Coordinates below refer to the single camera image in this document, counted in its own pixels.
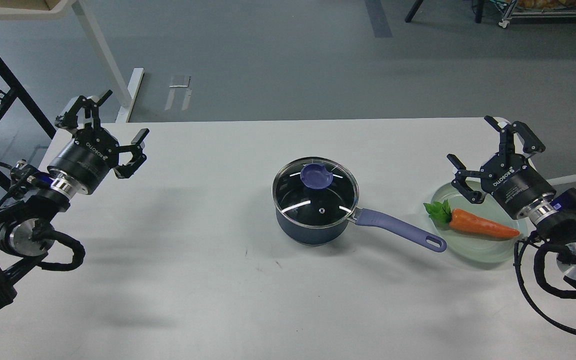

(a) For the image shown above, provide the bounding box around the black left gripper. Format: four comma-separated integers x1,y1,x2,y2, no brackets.
47,89,150,196

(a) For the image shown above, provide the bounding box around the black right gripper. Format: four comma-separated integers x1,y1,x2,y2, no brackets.
446,115,556,220

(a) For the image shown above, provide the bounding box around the glass lid with purple knob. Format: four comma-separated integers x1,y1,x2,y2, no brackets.
272,156,359,228

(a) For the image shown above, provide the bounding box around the blue saucepan with purple handle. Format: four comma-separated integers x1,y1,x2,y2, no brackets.
272,194,447,253

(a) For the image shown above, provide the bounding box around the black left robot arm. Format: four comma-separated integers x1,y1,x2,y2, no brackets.
0,90,149,310

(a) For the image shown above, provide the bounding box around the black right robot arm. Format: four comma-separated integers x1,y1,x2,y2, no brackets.
447,115,576,336

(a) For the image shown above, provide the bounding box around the orange toy carrot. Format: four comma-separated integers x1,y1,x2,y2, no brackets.
423,200,521,239

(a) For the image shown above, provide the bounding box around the translucent green plate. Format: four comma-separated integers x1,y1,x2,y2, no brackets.
430,182,529,264

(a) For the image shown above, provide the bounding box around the wheeled cart in background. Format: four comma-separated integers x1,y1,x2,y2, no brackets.
498,0,576,28

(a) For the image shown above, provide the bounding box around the white table leg frame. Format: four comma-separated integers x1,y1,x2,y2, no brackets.
0,0,145,123

